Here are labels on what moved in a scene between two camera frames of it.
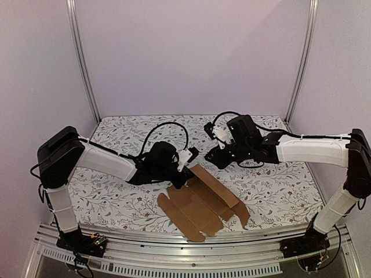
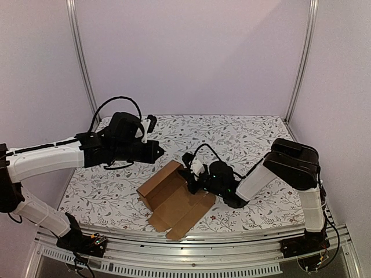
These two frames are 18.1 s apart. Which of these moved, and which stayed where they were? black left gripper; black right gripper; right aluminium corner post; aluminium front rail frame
Moved: black left gripper; black right gripper
Stayed: aluminium front rail frame; right aluminium corner post
